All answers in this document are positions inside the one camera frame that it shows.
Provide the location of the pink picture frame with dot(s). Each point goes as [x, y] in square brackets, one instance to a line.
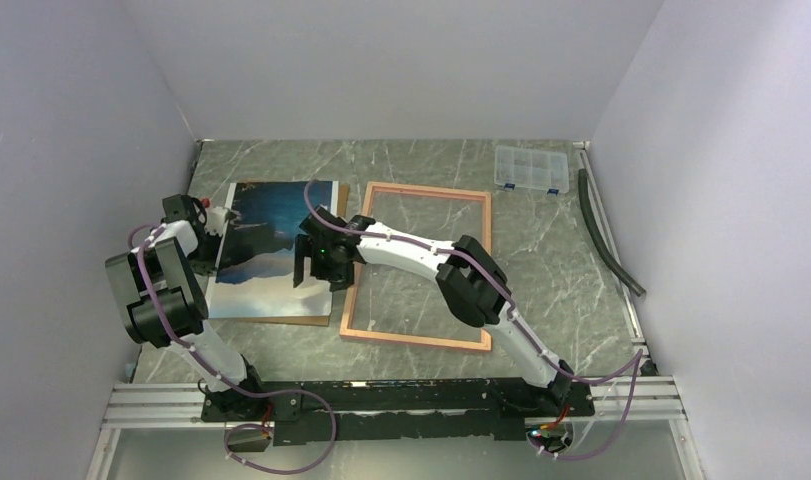
[468, 279]

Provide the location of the clear plastic organizer box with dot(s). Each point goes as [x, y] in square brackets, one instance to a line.
[521, 168]

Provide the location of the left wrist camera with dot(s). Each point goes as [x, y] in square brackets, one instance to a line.
[217, 217]

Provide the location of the aluminium extrusion rail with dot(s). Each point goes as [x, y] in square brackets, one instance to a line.
[184, 405]

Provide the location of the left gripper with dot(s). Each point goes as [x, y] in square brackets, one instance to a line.
[208, 266]

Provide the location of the clear acrylic sheet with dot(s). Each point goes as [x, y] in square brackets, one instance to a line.
[418, 256]

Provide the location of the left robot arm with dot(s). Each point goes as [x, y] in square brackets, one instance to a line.
[160, 301]

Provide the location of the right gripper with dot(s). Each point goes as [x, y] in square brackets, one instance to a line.
[306, 246]

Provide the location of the seascape photo print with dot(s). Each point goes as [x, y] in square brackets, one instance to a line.
[254, 277]

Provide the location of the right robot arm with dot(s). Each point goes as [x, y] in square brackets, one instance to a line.
[549, 378]

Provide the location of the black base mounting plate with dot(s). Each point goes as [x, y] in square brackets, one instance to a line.
[301, 416]

